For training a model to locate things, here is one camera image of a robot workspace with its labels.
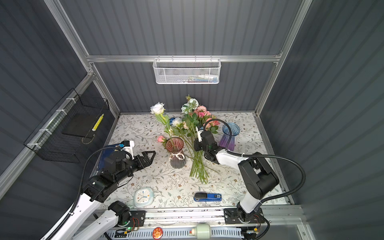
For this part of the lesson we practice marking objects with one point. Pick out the blue purple glass vase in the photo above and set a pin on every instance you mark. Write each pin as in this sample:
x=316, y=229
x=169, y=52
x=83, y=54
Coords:
x=229, y=136

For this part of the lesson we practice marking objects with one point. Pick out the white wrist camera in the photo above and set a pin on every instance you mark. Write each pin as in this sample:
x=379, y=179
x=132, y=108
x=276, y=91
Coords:
x=199, y=131
x=128, y=147

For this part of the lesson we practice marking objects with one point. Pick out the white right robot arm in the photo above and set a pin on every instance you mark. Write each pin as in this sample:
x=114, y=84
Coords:
x=258, y=176

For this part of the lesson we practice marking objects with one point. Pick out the black wire wall basket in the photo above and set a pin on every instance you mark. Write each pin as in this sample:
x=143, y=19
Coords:
x=68, y=137

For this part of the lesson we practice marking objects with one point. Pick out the blue black stapler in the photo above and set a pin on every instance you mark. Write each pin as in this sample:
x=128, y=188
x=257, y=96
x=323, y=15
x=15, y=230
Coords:
x=207, y=197

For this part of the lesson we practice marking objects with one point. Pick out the white mesh wall basket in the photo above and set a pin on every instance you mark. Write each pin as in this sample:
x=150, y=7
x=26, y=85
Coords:
x=185, y=71

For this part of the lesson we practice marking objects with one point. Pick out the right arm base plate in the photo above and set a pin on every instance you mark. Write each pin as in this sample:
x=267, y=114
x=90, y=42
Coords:
x=236, y=216

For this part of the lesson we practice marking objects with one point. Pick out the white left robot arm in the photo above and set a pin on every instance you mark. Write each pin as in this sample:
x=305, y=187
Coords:
x=118, y=166

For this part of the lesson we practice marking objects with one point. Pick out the red glass vase with ribbon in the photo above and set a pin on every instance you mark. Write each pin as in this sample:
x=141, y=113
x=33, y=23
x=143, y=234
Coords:
x=177, y=157

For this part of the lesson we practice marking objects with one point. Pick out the red round sticker badge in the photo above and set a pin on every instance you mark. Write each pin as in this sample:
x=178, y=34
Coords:
x=157, y=233

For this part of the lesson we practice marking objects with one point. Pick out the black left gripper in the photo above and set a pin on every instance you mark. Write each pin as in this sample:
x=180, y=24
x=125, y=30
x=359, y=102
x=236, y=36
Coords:
x=147, y=161

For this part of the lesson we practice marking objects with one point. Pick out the artificial flower bunch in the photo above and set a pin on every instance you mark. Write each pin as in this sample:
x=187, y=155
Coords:
x=195, y=118

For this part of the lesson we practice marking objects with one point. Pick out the pale green alarm clock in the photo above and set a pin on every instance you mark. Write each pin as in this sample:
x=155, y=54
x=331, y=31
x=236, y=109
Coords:
x=144, y=197

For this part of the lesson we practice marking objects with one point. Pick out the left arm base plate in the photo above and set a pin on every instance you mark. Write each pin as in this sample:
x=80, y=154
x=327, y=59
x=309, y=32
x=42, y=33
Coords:
x=132, y=219

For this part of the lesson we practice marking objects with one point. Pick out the floral table cloth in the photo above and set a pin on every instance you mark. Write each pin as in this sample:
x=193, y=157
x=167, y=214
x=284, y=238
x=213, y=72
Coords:
x=173, y=188

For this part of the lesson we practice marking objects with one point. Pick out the yellow black marker pen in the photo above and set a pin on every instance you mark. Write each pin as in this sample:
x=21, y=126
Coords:
x=98, y=122

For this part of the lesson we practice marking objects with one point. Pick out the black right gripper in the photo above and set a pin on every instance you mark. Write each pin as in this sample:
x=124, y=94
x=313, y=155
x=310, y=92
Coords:
x=197, y=147

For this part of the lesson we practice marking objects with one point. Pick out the pale green cylinder knob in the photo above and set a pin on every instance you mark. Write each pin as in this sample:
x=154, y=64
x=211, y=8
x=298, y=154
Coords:
x=201, y=232

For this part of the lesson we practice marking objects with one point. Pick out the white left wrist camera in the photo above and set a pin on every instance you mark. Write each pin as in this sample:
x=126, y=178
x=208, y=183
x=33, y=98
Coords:
x=128, y=147

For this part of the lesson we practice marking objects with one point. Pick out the toothpaste tube in basket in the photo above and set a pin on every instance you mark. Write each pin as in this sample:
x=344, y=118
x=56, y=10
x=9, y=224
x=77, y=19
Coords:
x=208, y=78

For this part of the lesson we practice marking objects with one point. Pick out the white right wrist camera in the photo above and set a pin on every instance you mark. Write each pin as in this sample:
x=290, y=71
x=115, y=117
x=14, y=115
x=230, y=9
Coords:
x=199, y=131

